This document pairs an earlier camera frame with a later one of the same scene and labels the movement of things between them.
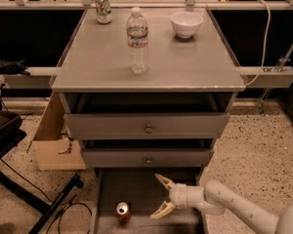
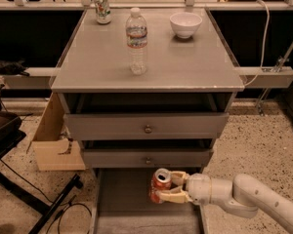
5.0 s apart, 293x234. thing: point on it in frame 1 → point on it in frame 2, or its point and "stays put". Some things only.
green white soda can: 103,7 stays put
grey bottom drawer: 144,193 stays put
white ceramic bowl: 186,23 stays put
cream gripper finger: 163,210 → 177,195
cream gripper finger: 165,181 → 178,176
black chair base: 6,135 stays put
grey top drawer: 147,116 stays put
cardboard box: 52,152 stays put
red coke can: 123,213 → 160,181
